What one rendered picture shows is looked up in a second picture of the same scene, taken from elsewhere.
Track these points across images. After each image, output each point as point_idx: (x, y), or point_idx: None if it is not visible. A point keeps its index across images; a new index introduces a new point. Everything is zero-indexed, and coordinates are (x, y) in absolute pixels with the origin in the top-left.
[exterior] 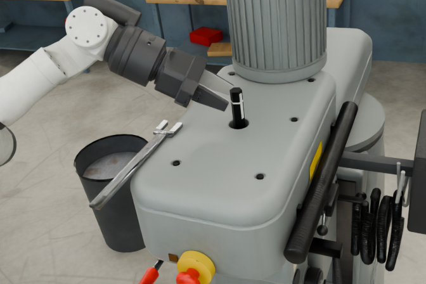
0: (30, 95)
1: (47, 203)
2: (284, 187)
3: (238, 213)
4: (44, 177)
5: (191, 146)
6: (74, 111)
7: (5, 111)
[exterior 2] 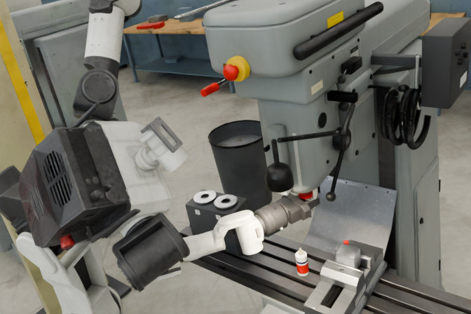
0: None
1: (188, 176)
2: (296, 8)
3: (261, 16)
4: (189, 160)
5: (247, 1)
6: (219, 118)
7: None
